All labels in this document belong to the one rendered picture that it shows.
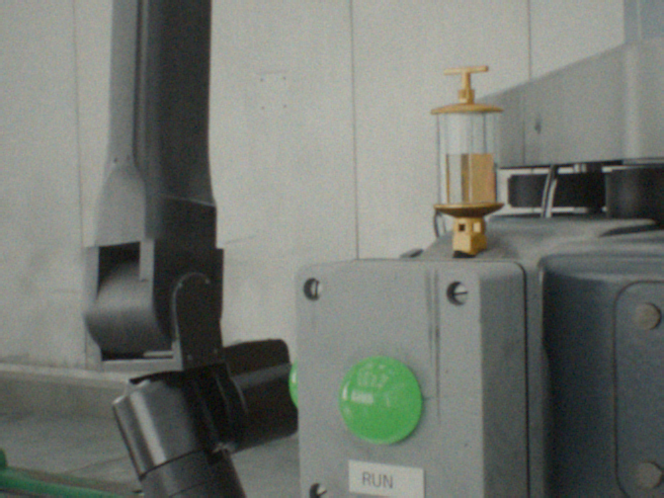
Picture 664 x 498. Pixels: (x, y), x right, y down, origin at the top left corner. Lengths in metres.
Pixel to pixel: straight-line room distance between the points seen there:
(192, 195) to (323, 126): 6.06
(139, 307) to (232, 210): 6.45
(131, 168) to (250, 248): 6.37
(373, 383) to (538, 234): 0.12
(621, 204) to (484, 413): 0.18
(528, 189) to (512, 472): 0.52
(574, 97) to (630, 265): 0.22
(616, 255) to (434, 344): 0.07
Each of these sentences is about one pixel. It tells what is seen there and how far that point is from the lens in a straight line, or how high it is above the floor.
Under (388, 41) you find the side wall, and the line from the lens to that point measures 6.65.
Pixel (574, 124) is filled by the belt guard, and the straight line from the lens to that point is 0.67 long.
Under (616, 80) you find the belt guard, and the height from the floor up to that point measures 1.40.
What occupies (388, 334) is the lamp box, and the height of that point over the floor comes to 1.31.
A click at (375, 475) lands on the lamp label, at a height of 1.26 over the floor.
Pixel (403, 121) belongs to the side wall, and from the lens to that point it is 6.58.
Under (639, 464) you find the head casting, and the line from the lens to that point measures 0.46.
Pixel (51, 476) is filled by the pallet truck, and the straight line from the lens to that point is 6.03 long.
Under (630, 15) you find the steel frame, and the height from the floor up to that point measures 2.01.
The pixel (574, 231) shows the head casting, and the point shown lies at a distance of 0.52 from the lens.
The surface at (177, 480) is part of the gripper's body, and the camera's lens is 0.78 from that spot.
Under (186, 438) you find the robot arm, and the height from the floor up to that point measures 1.21.
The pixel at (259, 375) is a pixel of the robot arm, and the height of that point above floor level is 1.24.
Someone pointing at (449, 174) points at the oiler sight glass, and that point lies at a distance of 0.51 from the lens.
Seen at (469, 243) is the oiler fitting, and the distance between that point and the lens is 0.51.
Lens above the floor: 1.36
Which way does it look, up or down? 3 degrees down
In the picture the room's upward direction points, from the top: 2 degrees counter-clockwise
